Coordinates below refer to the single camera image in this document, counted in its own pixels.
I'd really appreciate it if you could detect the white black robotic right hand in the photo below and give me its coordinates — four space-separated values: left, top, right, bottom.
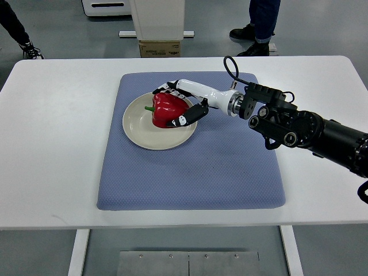
152 79 241 128

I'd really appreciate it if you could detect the red bell pepper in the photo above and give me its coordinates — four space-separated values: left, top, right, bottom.
144 93 189 128

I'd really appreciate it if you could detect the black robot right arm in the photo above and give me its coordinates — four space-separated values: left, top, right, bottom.
228 82 367 178

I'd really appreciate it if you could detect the small grey floor plate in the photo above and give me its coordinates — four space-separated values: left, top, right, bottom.
269 43 277 53

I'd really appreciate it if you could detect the cream round plate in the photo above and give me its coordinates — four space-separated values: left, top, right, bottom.
122 93 197 150

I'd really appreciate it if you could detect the metal floor plate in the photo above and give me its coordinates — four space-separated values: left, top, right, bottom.
117 251 262 275

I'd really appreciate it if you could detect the blue textured cushion mat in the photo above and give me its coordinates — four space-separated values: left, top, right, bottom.
97 71 285 210

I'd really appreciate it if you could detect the person in blue jeans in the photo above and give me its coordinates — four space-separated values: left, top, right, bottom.
229 0 281 57

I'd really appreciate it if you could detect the brown cardboard box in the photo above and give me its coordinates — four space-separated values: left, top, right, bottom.
139 41 181 58

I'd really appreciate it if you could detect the right white table leg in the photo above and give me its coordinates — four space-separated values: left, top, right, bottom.
279 225 304 276

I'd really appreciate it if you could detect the white table leg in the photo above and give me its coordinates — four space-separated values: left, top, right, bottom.
67 229 90 276
279 225 304 276

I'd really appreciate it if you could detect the white machine with slot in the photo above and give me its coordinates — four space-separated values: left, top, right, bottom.
81 0 132 17

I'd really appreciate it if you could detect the left white table leg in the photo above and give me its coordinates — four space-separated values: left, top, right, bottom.
67 229 90 276

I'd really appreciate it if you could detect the person in black clothes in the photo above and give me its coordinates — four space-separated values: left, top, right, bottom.
1 1 44 60

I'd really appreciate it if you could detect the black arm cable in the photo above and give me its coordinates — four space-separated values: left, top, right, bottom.
223 55 251 89

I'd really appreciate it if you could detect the white pedestal column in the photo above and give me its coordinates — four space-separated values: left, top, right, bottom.
129 0 185 41

